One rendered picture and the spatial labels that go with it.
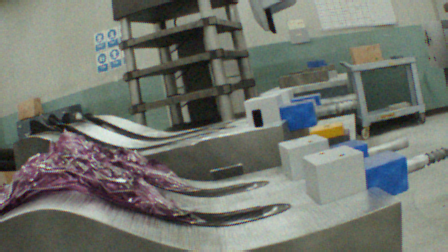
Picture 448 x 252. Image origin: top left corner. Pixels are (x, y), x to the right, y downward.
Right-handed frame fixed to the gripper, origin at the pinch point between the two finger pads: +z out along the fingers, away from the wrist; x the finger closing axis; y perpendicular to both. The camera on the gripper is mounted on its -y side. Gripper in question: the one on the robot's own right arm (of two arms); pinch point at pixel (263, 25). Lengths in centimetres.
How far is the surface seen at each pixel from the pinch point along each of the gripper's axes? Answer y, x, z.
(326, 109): 6.7, -11.3, 11.8
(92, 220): -4, -51, 12
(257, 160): -1.2, -17.6, 15.1
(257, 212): 2.5, -38.5, 15.7
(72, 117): -31.4, -1.7, 6.5
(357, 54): 24, 574, 1
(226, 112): -98, 373, 30
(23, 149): -33.0, -17.6, 9.0
